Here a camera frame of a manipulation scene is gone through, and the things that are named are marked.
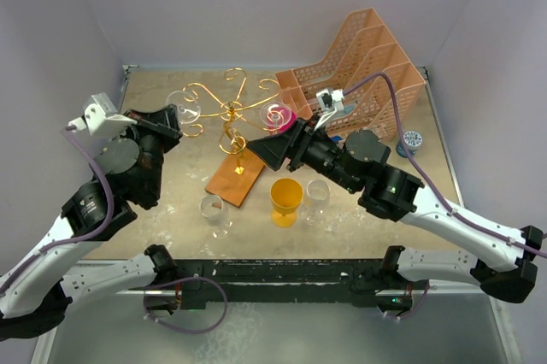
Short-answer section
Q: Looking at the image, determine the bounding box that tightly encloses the yellow plastic wine glass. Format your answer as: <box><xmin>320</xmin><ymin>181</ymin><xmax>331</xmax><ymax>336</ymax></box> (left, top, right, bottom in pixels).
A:
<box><xmin>270</xmin><ymin>178</ymin><xmax>303</xmax><ymax>228</ymax></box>

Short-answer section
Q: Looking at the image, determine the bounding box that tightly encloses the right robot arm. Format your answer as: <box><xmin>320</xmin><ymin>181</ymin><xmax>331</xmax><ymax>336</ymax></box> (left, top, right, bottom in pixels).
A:
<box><xmin>247</xmin><ymin>119</ymin><xmax>545</xmax><ymax>303</ymax></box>

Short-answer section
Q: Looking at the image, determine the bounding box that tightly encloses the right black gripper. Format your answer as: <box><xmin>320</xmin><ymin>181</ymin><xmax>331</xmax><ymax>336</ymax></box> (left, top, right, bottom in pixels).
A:
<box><xmin>246</xmin><ymin>114</ymin><xmax>360</xmax><ymax>192</ymax></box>

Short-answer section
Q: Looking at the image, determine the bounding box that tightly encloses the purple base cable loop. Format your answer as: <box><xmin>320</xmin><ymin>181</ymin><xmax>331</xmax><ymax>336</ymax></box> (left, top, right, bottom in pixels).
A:
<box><xmin>143</xmin><ymin>276</ymin><xmax>230</xmax><ymax>333</ymax></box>

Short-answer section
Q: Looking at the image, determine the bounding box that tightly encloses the clear champagne flute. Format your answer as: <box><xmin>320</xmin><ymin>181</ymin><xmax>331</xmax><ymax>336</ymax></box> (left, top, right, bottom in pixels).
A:
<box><xmin>260</xmin><ymin>102</ymin><xmax>296</xmax><ymax>134</ymax></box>

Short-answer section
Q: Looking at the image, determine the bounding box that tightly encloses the orange plastic file organizer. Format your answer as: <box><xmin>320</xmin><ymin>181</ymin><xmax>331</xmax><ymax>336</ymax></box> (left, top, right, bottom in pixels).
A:
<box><xmin>275</xmin><ymin>9</ymin><xmax>426</xmax><ymax>141</ymax></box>

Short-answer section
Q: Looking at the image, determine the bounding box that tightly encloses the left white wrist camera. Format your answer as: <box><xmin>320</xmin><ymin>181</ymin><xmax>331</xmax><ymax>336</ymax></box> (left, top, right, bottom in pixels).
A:
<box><xmin>65</xmin><ymin>93</ymin><xmax>137</xmax><ymax>138</ymax></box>

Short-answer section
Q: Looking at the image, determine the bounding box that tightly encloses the blue white round tin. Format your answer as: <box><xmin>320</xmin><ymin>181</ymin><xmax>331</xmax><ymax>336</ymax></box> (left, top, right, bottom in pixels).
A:
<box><xmin>396</xmin><ymin>130</ymin><xmax>424</xmax><ymax>158</ymax></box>

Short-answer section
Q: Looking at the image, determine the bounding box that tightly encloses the pink plastic wine glass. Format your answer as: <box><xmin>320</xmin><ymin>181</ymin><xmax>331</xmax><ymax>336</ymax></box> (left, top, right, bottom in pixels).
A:
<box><xmin>266</xmin><ymin>107</ymin><xmax>296</xmax><ymax>134</ymax></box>

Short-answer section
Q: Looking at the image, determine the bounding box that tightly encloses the clear wine glass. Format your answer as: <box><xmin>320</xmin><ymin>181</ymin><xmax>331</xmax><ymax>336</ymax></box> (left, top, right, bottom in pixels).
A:
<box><xmin>300</xmin><ymin>179</ymin><xmax>330</xmax><ymax>226</ymax></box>
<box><xmin>199</xmin><ymin>195</ymin><xmax>232</xmax><ymax>239</ymax></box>
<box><xmin>166</xmin><ymin>90</ymin><xmax>203</xmax><ymax>138</ymax></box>

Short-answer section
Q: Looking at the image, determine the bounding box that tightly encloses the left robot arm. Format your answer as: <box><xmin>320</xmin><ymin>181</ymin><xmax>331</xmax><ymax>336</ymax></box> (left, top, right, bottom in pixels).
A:
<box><xmin>1</xmin><ymin>104</ymin><xmax>182</xmax><ymax>340</ymax></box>

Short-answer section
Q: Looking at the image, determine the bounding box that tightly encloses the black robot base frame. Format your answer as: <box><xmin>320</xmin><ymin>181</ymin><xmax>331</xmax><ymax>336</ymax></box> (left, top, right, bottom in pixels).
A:
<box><xmin>144</xmin><ymin>244</ymin><xmax>426</xmax><ymax>311</ymax></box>

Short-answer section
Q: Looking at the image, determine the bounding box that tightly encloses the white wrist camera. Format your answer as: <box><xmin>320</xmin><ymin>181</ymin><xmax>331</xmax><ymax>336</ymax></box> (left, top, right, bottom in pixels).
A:
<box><xmin>65</xmin><ymin>93</ymin><xmax>137</xmax><ymax>138</ymax></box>
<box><xmin>315</xmin><ymin>88</ymin><xmax>344</xmax><ymax>131</ymax></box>

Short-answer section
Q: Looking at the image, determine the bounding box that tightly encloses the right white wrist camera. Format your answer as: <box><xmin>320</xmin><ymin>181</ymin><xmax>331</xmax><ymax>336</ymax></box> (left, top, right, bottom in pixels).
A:
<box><xmin>315</xmin><ymin>88</ymin><xmax>344</xmax><ymax>131</ymax></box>

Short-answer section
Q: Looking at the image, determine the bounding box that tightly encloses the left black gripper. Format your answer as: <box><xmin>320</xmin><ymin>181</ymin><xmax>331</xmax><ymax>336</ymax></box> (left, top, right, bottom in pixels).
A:
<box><xmin>115</xmin><ymin>103</ymin><xmax>185</xmax><ymax>202</ymax></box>

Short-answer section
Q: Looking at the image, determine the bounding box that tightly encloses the gold wire wine glass rack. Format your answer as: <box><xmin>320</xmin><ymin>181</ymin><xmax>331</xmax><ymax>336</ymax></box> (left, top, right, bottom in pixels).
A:
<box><xmin>182</xmin><ymin>68</ymin><xmax>279</xmax><ymax>208</ymax></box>

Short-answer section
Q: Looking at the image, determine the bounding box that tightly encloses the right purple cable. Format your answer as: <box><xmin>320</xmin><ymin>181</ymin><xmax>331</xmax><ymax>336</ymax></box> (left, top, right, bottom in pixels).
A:
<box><xmin>341</xmin><ymin>72</ymin><xmax>547</xmax><ymax>261</ymax></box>

